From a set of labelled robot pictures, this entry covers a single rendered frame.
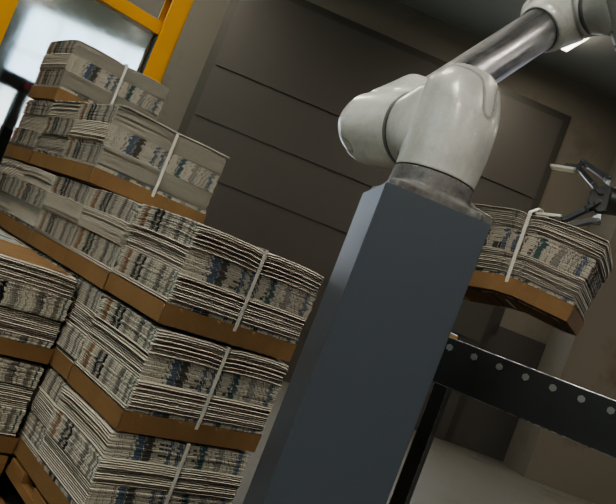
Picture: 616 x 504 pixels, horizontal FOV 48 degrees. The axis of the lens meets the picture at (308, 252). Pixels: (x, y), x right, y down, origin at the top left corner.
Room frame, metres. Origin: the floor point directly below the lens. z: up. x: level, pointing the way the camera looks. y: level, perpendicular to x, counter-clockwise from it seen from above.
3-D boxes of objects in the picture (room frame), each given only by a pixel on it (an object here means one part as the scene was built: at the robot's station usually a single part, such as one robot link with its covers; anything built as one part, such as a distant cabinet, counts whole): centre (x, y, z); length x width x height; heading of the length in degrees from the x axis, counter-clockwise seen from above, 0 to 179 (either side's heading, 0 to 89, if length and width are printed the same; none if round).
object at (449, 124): (1.29, -0.16, 1.17); 0.18 x 0.16 x 0.22; 33
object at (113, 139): (2.10, 0.56, 0.95); 0.38 x 0.29 x 0.23; 129
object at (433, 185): (1.29, -0.19, 1.03); 0.22 x 0.18 x 0.06; 96
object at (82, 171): (2.10, 0.56, 0.86); 0.38 x 0.29 x 0.04; 129
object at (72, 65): (2.55, 0.93, 0.65); 0.39 x 0.30 x 1.29; 130
